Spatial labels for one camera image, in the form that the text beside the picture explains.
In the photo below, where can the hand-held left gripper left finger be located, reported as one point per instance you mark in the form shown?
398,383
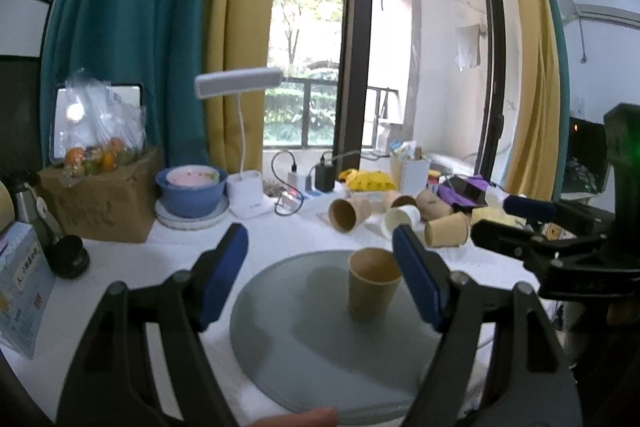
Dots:
226,271

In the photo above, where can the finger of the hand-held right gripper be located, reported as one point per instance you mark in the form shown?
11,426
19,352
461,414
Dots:
529,207
500,239

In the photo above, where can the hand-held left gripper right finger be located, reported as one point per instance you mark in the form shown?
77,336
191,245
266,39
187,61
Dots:
418,278

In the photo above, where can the brown paper cup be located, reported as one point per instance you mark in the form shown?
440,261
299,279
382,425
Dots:
397,199
434,205
446,232
372,284
347,212

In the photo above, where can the white paper cup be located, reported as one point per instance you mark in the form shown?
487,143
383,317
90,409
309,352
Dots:
400,219

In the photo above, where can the person's left hand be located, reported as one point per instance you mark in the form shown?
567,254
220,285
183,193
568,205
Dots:
295,418

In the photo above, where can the purple cloth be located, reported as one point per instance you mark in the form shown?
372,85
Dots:
467,192

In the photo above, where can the pale blue plate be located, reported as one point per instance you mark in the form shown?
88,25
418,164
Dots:
192,219

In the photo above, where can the black monitor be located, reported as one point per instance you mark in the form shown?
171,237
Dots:
587,154

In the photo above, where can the blue bowl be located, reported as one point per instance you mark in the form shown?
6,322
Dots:
190,202

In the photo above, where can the pink bowl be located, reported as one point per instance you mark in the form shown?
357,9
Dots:
192,177

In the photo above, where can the white square container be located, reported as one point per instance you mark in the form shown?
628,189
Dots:
410,174

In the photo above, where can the round glass turntable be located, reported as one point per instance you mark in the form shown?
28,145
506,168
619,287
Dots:
310,337

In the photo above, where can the yellow bag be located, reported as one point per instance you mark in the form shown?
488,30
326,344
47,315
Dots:
367,180

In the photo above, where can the white power strip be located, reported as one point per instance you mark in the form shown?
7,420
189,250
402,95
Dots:
312,202

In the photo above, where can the white charger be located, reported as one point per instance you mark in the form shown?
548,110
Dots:
299,181

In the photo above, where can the black charger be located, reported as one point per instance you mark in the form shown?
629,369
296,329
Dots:
325,177

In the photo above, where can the white desk lamp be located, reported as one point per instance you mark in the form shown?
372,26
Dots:
240,132

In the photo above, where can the cardboard box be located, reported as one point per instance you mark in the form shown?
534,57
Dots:
102,202

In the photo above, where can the yellow curtain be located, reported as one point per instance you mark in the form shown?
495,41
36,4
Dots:
240,7
532,57

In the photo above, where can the black round lid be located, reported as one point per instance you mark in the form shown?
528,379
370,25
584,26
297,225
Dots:
69,257

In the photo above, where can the white hanging towel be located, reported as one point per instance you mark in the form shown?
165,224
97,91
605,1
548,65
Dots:
469,47

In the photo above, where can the balcony railing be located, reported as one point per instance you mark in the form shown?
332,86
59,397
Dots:
300,112

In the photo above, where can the white folding rack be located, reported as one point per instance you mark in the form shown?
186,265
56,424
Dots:
385,104

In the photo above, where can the plastic bag of fruit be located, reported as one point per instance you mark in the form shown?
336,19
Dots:
102,132

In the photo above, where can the blue and white carton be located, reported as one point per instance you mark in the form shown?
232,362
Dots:
22,292

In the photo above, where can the white air conditioner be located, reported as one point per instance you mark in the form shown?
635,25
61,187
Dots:
600,9

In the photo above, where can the black thermos flask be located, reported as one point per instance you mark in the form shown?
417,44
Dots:
25,207

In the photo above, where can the teal curtain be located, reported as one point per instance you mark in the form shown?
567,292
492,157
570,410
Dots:
125,7

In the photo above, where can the dark window frame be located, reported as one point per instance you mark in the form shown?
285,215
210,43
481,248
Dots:
357,32

